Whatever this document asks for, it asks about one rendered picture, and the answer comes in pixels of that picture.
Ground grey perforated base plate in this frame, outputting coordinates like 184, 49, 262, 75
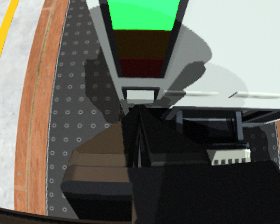
45, 0, 280, 219

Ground white multi-well plate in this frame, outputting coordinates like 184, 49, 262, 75
207, 149, 251, 165

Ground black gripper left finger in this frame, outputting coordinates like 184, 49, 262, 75
67, 105, 139, 167

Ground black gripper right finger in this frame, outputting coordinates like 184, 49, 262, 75
139, 104, 212, 167

